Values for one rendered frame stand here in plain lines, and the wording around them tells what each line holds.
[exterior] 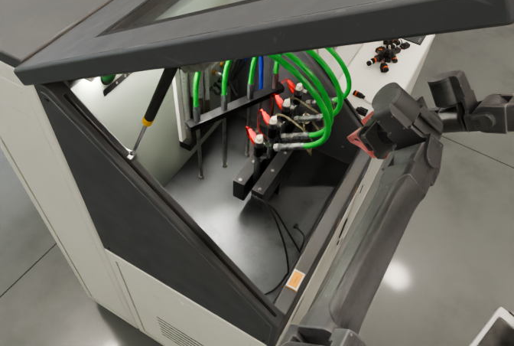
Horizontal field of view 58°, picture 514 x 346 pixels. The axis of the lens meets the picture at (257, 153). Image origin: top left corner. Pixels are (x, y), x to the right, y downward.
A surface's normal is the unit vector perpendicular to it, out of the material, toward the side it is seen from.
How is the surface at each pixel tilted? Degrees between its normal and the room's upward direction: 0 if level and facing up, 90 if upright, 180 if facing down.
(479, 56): 0
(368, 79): 0
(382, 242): 35
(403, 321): 0
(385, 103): 53
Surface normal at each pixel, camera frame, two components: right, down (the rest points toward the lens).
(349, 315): 0.61, -0.37
